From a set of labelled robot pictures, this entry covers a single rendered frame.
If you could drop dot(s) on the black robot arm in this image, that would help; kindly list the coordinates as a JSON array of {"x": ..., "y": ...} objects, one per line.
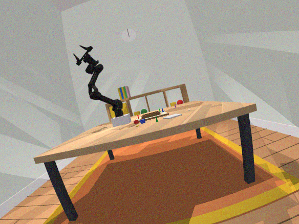
[{"x": 95, "y": 69}]

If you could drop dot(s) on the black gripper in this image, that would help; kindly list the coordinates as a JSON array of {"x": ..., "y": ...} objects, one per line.
[{"x": 79, "y": 61}]

